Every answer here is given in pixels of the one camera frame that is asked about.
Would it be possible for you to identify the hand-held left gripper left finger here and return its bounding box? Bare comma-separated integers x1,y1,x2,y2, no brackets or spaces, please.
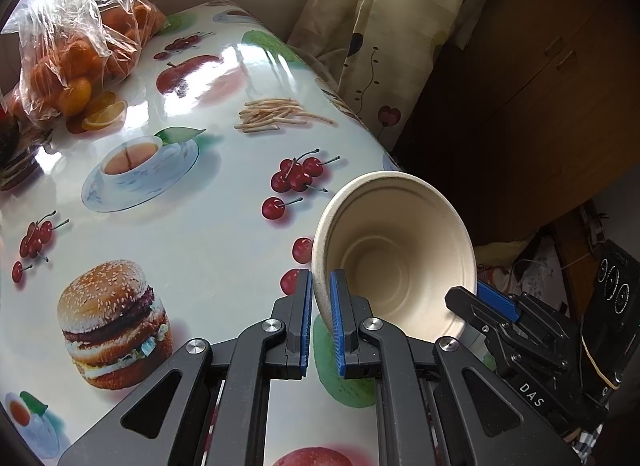
57,268,313,466

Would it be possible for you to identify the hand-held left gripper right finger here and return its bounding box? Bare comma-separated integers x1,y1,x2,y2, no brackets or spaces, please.
330,268,583,466

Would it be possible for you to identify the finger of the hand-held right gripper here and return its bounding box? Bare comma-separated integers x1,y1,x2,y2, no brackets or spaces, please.
477,281,581,363
445,287,507,363

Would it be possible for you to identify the beige paper bowl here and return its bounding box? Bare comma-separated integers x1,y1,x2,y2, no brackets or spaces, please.
311,171,478,341

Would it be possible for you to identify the person's right forearm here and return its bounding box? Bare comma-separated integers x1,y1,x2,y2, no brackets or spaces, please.
567,423,608,459

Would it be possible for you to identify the floral printed cloth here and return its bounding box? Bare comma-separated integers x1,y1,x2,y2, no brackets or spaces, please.
475,238,573,319

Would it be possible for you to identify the fruit print tablecloth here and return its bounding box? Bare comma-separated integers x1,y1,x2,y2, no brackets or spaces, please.
0,0,481,466

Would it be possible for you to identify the brown wooden cabinet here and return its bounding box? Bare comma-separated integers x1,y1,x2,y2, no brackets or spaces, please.
400,0,640,247

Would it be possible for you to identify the cream patterned curtain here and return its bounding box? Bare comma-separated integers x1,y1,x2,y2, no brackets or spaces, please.
287,0,531,139

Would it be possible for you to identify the clear bag of oranges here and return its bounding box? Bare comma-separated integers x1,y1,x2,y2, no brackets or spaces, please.
0,0,168,123

